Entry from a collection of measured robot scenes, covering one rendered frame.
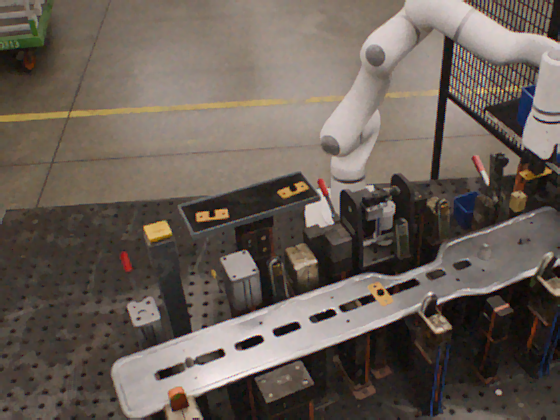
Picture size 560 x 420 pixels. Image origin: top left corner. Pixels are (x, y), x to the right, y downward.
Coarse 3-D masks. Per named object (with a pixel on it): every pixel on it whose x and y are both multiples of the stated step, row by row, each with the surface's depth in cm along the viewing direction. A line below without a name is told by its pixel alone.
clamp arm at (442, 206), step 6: (438, 204) 198; (444, 204) 199; (438, 210) 199; (444, 210) 199; (438, 216) 200; (444, 216) 201; (438, 222) 201; (444, 222) 202; (438, 228) 202; (444, 228) 203; (438, 234) 203; (444, 234) 203
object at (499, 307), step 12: (492, 300) 185; (492, 312) 184; (504, 312) 181; (492, 324) 185; (504, 324) 184; (492, 336) 187; (504, 336) 188; (480, 348) 197; (492, 348) 191; (480, 360) 198; (492, 360) 195; (480, 372) 200; (492, 372) 198
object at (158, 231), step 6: (162, 222) 182; (144, 228) 181; (150, 228) 181; (156, 228) 181; (162, 228) 181; (168, 228) 181; (150, 234) 179; (156, 234) 179; (162, 234) 179; (168, 234) 179; (150, 240) 178; (156, 240) 178
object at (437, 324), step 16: (432, 320) 172; (432, 336) 171; (448, 336) 172; (432, 352) 174; (416, 368) 187; (432, 368) 179; (416, 384) 190; (432, 384) 184; (416, 400) 193; (432, 400) 187
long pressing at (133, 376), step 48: (480, 240) 201; (336, 288) 187; (384, 288) 187; (432, 288) 187; (480, 288) 187; (192, 336) 173; (240, 336) 174; (288, 336) 174; (336, 336) 174; (144, 384) 163; (192, 384) 163
